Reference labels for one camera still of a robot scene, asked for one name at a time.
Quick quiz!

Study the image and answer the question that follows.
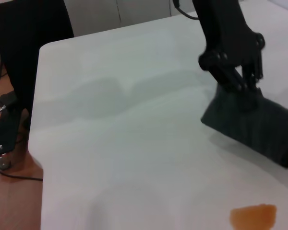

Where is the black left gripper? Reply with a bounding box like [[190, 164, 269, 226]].
[[192, 0, 266, 112]]

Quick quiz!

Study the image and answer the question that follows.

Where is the dark blue rag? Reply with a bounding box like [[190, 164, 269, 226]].
[[201, 83, 288, 169]]

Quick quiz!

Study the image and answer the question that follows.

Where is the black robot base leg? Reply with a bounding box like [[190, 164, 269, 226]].
[[0, 92, 24, 156]]

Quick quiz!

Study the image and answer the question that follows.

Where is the robot base caster wheel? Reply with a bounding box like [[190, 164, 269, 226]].
[[0, 154, 13, 172]]

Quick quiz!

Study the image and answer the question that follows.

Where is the orange liquid stain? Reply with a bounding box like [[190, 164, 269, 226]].
[[229, 203, 277, 229]]

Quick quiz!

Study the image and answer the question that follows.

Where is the black robot torso column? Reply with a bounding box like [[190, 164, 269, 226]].
[[0, 0, 75, 131]]

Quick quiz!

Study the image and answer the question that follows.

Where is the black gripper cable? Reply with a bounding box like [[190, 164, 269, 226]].
[[173, 0, 199, 20]]

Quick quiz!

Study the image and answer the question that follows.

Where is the black floor cable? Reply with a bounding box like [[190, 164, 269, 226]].
[[0, 167, 44, 182]]

